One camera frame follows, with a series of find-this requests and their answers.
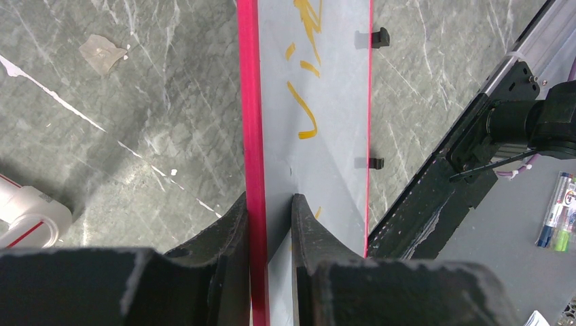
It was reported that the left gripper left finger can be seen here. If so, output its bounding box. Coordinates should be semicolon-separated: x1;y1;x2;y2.
1;195;250;325

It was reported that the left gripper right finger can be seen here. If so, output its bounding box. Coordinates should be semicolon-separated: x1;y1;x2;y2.
291;194;520;325

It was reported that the red-framed whiteboard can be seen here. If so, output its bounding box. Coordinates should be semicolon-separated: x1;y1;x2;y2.
237;1;373;325

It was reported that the black whiteboard foot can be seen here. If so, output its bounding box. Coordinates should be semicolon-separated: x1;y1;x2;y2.
368;158;385;170
371;27;391;49

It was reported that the pack of coloured markers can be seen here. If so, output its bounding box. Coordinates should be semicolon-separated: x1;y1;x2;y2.
535;172;575;253

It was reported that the tape scrap on floor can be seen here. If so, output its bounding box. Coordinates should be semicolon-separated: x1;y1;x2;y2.
79;34;128;76

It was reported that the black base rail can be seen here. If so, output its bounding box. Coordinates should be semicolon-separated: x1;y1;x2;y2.
366;1;575;259

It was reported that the white PVC pipe frame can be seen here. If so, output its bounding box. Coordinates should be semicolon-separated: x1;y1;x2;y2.
1;175;73;249

